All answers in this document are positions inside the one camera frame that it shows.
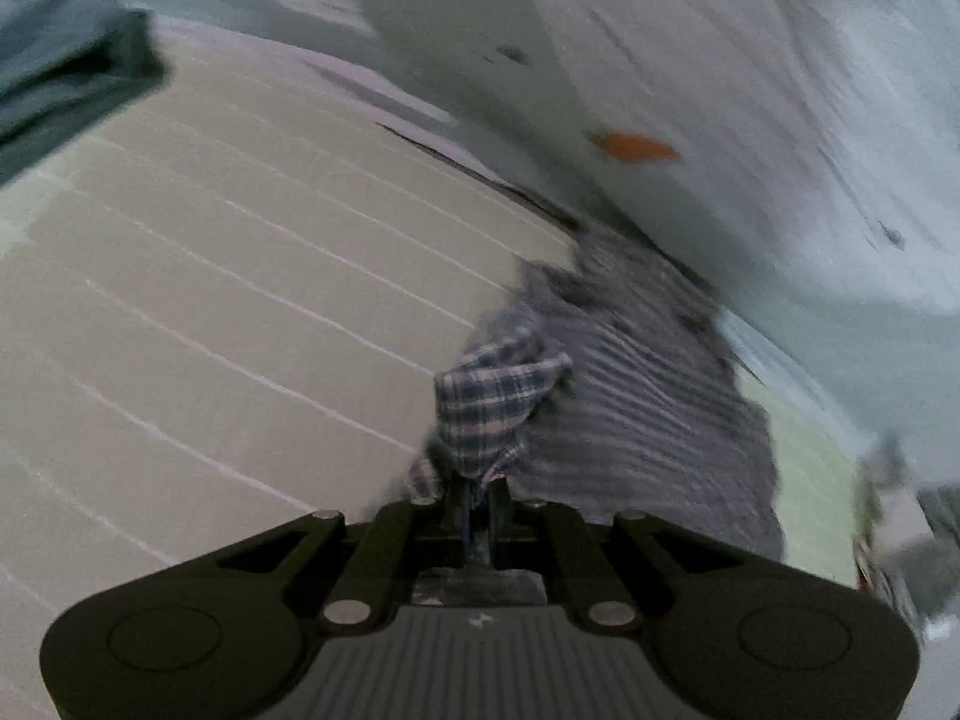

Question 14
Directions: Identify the carrot print bed sheet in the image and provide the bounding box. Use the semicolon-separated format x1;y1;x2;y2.
30;0;960;470

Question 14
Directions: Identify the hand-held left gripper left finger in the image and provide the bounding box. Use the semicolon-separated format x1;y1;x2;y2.
214;483;469;631

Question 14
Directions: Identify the grey garment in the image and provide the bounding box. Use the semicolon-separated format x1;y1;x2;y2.
855;431;960;620

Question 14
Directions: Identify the navy plaid shirt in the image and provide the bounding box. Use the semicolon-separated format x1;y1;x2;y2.
409;221;785;568

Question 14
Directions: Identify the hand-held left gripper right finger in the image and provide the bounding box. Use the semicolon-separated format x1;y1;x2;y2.
490;478;745;632

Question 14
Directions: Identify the white garment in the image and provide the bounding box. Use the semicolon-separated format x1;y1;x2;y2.
881;499;938;565

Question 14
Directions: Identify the green grid mat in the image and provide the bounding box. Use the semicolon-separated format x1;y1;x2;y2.
0;15;862;720

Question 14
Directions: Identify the dark teal garment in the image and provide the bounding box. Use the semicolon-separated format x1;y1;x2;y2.
0;0;167;185

